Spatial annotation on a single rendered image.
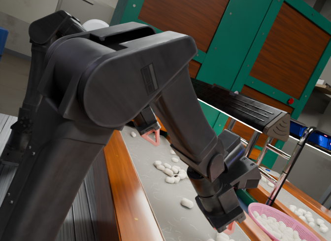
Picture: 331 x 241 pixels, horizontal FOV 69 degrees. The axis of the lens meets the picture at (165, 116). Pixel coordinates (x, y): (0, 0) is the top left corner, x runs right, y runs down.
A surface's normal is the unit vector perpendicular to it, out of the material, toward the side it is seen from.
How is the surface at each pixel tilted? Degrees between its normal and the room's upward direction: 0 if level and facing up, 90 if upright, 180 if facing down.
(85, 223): 0
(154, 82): 90
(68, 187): 91
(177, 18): 90
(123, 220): 0
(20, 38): 90
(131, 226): 0
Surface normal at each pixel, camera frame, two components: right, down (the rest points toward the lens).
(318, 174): -0.83, -0.27
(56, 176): 0.60, 0.43
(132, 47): -0.04, -0.83
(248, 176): 0.33, 0.29
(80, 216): 0.39, -0.91
